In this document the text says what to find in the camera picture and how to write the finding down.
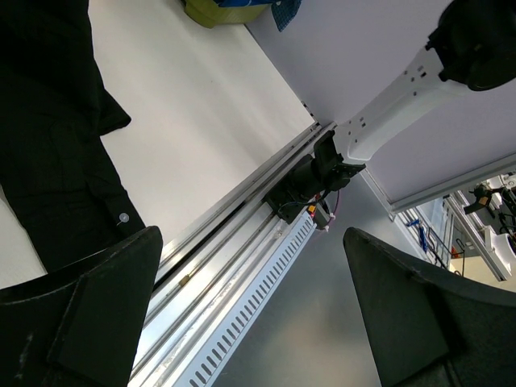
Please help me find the green plastic basket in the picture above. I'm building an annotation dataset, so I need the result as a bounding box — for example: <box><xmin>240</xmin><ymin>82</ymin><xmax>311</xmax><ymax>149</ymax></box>
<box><xmin>183</xmin><ymin>0</ymin><xmax>269</xmax><ymax>28</ymax></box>

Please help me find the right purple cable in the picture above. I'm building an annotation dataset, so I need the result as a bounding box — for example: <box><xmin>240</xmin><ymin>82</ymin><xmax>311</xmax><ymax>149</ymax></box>
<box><xmin>324</xmin><ymin>189</ymin><xmax>343</xmax><ymax>235</ymax></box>

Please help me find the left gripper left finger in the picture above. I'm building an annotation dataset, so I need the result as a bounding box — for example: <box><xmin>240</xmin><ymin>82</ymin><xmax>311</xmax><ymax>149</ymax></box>
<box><xmin>1</xmin><ymin>227</ymin><xmax>163</xmax><ymax>386</ymax></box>

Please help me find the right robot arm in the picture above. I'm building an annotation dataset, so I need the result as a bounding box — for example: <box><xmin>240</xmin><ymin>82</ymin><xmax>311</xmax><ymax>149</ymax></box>
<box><xmin>265</xmin><ymin>1</ymin><xmax>515</xmax><ymax>223</ymax></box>

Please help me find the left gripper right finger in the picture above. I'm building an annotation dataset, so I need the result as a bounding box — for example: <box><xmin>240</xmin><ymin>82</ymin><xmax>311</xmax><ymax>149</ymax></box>
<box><xmin>343</xmin><ymin>227</ymin><xmax>515</xmax><ymax>386</ymax></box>

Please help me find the light blue checked shirt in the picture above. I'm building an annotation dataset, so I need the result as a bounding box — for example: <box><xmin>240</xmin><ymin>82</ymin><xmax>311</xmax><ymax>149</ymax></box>
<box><xmin>271</xmin><ymin>0</ymin><xmax>302</xmax><ymax>32</ymax></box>

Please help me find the dark blue plaid shirt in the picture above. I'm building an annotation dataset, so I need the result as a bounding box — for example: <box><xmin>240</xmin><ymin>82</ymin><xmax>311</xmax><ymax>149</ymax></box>
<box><xmin>214</xmin><ymin>0</ymin><xmax>274</xmax><ymax>7</ymax></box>

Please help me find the aluminium mounting rail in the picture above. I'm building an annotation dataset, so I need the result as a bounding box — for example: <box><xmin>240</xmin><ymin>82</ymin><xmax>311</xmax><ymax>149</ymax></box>
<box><xmin>128</xmin><ymin>124</ymin><xmax>335</xmax><ymax>386</ymax></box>

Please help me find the black long sleeve shirt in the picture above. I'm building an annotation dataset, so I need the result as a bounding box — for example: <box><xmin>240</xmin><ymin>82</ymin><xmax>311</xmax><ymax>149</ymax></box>
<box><xmin>1</xmin><ymin>1</ymin><xmax>144</xmax><ymax>273</ymax></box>

